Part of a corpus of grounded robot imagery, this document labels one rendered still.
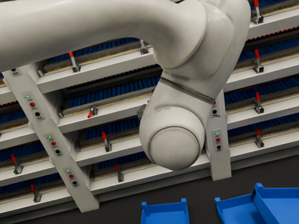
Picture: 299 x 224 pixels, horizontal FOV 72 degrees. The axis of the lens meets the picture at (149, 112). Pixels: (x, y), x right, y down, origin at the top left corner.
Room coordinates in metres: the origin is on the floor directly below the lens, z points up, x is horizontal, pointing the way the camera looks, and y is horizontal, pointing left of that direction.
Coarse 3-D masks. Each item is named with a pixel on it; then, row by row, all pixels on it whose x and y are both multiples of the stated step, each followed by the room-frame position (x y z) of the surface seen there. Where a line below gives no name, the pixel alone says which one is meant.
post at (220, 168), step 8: (224, 104) 0.76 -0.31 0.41; (224, 112) 0.76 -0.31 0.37; (208, 120) 0.77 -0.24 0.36; (216, 120) 0.77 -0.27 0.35; (224, 120) 0.76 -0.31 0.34; (208, 128) 0.77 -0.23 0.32; (216, 128) 0.77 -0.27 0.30; (224, 128) 0.76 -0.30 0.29; (208, 136) 0.77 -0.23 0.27; (224, 136) 0.76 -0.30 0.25; (208, 144) 0.77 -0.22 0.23; (224, 144) 0.76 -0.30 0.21; (216, 152) 0.77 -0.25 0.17; (224, 152) 0.76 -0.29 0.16; (216, 160) 0.77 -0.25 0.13; (224, 160) 0.77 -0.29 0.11; (216, 168) 0.77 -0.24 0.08; (224, 168) 0.77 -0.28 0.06; (216, 176) 0.77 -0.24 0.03; (224, 176) 0.77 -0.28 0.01
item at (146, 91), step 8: (152, 88) 0.82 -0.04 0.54; (120, 96) 0.83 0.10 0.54; (128, 96) 0.83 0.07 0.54; (136, 96) 0.83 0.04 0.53; (144, 96) 0.81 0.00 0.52; (88, 104) 0.84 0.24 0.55; (96, 104) 0.83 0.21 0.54; (104, 104) 0.83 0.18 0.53; (64, 112) 0.84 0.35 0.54; (72, 112) 0.84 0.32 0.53
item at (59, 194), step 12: (24, 180) 0.94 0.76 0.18; (36, 180) 0.92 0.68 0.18; (48, 180) 0.91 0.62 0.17; (60, 180) 0.87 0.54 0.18; (0, 192) 0.91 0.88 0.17; (12, 192) 0.88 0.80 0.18; (24, 192) 0.87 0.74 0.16; (36, 192) 0.87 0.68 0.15; (48, 192) 0.85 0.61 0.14; (60, 192) 0.83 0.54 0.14; (0, 204) 0.86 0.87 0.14; (12, 204) 0.84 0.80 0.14; (24, 204) 0.82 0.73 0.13; (36, 204) 0.80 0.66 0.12; (48, 204) 0.81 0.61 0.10; (0, 216) 0.82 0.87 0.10
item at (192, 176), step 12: (252, 156) 0.81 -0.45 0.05; (264, 156) 0.80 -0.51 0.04; (276, 156) 0.79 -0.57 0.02; (288, 156) 0.79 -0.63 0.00; (204, 168) 0.82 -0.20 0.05; (156, 180) 0.82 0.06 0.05; (168, 180) 0.82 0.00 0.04; (180, 180) 0.81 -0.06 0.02; (108, 192) 0.83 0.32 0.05; (120, 192) 0.83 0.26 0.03; (132, 192) 0.82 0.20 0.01; (60, 204) 0.84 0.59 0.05; (72, 204) 0.84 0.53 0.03; (12, 216) 0.85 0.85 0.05; (24, 216) 0.85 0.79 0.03; (36, 216) 0.84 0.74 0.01
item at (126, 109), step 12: (144, 72) 0.95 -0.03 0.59; (96, 84) 0.96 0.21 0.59; (60, 96) 0.93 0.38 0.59; (60, 108) 0.86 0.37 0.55; (108, 108) 0.81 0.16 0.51; (120, 108) 0.79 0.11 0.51; (132, 108) 0.78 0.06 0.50; (60, 120) 0.82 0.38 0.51; (72, 120) 0.80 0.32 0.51; (84, 120) 0.79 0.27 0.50; (96, 120) 0.79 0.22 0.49; (108, 120) 0.79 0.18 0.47
